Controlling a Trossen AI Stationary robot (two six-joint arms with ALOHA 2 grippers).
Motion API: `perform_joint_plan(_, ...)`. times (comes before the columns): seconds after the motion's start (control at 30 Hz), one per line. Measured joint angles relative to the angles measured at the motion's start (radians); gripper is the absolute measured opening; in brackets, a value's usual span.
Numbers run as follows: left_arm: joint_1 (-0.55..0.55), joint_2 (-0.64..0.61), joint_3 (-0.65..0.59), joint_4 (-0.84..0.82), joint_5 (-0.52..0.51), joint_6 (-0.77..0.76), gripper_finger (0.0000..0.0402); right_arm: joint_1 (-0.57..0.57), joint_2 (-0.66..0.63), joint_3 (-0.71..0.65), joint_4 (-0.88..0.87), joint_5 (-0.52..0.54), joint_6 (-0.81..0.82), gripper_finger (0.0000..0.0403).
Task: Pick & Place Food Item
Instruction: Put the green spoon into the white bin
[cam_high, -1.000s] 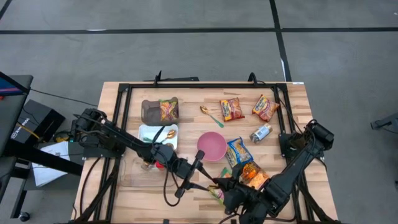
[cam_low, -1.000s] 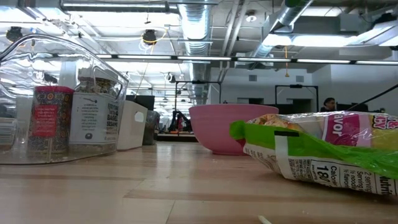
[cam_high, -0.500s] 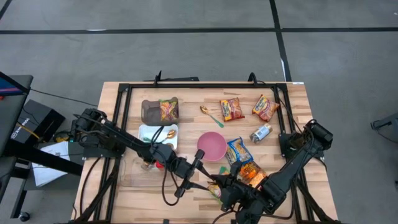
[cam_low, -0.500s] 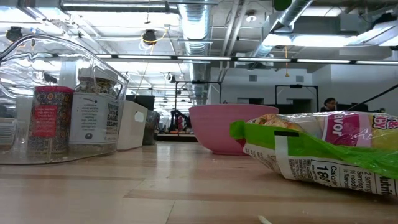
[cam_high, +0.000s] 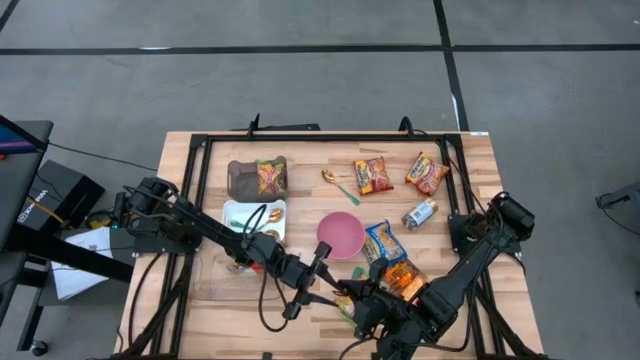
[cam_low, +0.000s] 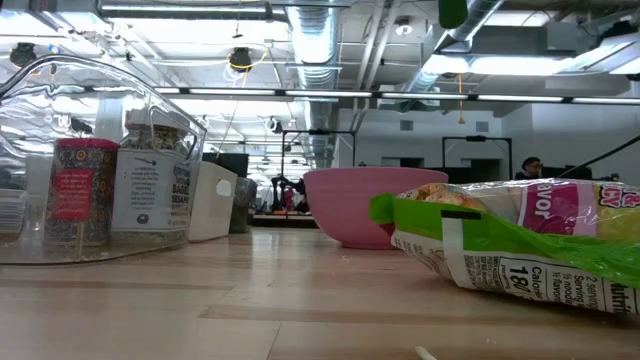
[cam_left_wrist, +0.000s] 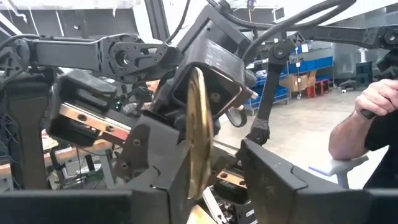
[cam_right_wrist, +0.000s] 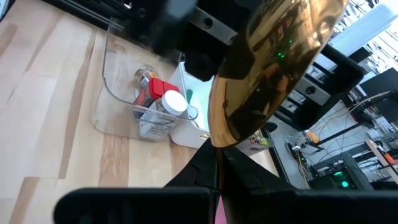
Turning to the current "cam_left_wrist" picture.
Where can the white chair armrest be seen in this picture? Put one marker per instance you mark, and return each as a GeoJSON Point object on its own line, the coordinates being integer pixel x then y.
{"type": "Point", "coordinates": [339, 165]}

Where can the person's forearm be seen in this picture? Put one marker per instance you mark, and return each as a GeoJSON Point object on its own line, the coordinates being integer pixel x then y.
{"type": "Point", "coordinates": [348, 137]}

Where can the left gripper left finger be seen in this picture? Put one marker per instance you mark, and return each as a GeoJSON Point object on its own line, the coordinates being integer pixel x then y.
{"type": "Point", "coordinates": [93, 208]}

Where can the person's hand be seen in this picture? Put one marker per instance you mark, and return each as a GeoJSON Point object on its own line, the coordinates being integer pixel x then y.
{"type": "Point", "coordinates": [379, 96]}

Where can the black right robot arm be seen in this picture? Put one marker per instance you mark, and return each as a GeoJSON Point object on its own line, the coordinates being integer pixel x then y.
{"type": "Point", "coordinates": [68, 54]}

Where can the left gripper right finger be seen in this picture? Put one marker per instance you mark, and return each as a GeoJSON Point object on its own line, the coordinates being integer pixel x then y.
{"type": "Point", "coordinates": [311, 205]}

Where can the person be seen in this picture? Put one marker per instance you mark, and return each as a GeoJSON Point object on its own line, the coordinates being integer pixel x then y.
{"type": "Point", "coordinates": [385, 155]}

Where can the cardboard boxes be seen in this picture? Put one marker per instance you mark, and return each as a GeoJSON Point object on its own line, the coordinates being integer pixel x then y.
{"type": "Point", "coordinates": [295, 81]}

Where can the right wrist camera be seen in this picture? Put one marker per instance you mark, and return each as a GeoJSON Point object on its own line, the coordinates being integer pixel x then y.
{"type": "Point", "coordinates": [211, 56]}

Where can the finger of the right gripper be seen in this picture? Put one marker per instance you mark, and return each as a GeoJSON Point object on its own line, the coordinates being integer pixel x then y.
{"type": "Point", "coordinates": [225, 160]}
{"type": "Point", "coordinates": [149, 146]}

